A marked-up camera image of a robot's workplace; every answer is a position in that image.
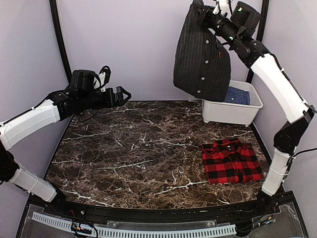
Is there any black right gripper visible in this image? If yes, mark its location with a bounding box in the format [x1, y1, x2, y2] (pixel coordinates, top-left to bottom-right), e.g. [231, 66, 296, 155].
[195, 4, 242, 45]

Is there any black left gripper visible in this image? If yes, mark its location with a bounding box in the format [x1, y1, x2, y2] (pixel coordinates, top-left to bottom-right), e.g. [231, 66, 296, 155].
[79, 86, 131, 110]

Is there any black pinstriped long sleeve shirt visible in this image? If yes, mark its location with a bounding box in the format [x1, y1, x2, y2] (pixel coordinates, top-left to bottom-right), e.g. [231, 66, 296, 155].
[173, 0, 231, 102]

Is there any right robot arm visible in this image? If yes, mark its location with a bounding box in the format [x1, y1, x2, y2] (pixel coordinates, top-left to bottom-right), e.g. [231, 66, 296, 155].
[198, 1, 316, 215]

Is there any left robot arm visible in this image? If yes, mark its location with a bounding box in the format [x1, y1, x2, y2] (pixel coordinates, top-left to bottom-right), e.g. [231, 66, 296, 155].
[0, 66, 132, 216]

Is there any blue checked shirt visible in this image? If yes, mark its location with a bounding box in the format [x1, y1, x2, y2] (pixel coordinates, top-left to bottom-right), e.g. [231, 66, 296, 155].
[224, 86, 250, 105]

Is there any white plastic bin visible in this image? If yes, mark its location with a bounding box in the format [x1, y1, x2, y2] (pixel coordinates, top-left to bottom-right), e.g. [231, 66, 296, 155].
[202, 80, 263, 126]

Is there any red black plaid folded shirt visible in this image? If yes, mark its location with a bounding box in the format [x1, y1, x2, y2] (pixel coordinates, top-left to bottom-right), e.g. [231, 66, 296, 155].
[202, 138, 264, 184]

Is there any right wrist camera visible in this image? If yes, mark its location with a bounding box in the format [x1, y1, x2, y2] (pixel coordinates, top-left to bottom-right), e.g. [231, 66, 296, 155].
[213, 0, 232, 15]

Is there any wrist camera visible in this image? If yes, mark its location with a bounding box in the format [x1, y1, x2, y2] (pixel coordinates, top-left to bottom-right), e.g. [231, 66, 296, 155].
[94, 65, 111, 92]
[213, 0, 232, 15]

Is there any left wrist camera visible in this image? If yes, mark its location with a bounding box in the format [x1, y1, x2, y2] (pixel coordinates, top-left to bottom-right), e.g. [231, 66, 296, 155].
[94, 65, 111, 92]

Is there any left black frame post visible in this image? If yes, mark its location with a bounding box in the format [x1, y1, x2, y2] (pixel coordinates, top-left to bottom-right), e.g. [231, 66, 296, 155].
[49, 0, 72, 82]

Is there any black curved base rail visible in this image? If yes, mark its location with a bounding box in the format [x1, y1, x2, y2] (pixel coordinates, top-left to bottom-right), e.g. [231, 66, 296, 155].
[23, 191, 302, 224]

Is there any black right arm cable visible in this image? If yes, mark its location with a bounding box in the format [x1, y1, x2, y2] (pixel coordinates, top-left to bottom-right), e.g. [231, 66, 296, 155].
[288, 147, 317, 159]

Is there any white slotted cable duct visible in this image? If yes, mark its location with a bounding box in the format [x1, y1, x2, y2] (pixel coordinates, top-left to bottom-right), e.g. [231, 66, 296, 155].
[32, 212, 236, 238]

